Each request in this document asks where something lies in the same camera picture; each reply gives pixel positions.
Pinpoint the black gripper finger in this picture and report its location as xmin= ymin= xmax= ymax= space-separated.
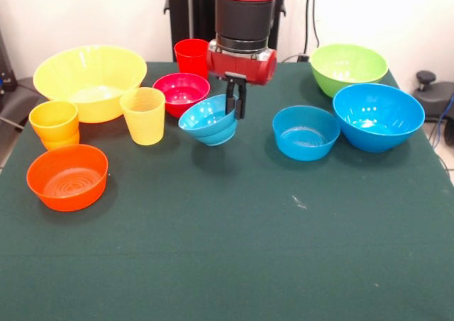
xmin=225 ymin=79 xmax=238 ymax=116
xmin=234 ymin=83 xmax=247 ymax=120

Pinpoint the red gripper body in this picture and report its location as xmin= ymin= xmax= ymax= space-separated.
xmin=206 ymin=47 xmax=278 ymax=87

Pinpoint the small light blue bowl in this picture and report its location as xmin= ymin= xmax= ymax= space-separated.
xmin=177 ymin=94 xmax=238 ymax=147

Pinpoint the flat-bottomed blue bowl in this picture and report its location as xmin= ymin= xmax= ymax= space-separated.
xmin=272 ymin=105 xmax=341 ymax=162

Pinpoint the magenta bowl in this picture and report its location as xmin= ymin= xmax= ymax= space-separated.
xmin=152 ymin=72 xmax=211 ymax=119

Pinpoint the red cup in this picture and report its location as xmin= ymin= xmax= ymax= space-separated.
xmin=173 ymin=38 xmax=210 ymax=81

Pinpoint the pale yellow cup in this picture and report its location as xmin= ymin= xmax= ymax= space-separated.
xmin=119 ymin=86 xmax=167 ymax=147

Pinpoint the green bowl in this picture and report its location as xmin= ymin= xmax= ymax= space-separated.
xmin=309 ymin=43 xmax=389 ymax=98

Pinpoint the large blue bowl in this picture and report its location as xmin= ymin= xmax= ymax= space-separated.
xmin=332 ymin=83 xmax=426 ymax=154

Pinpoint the dark green tablecloth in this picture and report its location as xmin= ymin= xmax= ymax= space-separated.
xmin=0 ymin=61 xmax=454 ymax=321

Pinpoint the large yellow bowl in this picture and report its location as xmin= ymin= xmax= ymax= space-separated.
xmin=33 ymin=45 xmax=148 ymax=124

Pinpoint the orange cup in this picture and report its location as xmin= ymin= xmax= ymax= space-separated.
xmin=39 ymin=131 xmax=81 ymax=152

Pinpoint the amber yellow cup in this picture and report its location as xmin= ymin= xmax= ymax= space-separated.
xmin=28 ymin=100 xmax=79 ymax=142

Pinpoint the orange bowl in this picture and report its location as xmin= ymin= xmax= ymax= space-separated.
xmin=26 ymin=144 xmax=109 ymax=213

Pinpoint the black equipment box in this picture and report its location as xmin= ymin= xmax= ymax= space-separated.
xmin=0 ymin=30 xmax=18 ymax=95

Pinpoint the grey cable with plug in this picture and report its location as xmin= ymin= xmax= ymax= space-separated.
xmin=282 ymin=53 xmax=309 ymax=64

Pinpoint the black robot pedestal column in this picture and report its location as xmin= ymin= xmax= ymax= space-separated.
xmin=163 ymin=0 xmax=287 ymax=64

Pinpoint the black wall cable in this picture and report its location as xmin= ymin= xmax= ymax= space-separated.
xmin=311 ymin=0 xmax=321 ymax=49
xmin=303 ymin=0 xmax=313 ymax=56

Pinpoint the black pedestal foot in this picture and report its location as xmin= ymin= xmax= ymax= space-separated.
xmin=0 ymin=76 xmax=42 ymax=130
xmin=413 ymin=69 xmax=454 ymax=122

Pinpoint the blue cable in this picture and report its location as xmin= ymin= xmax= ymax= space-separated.
xmin=433 ymin=94 xmax=454 ymax=148

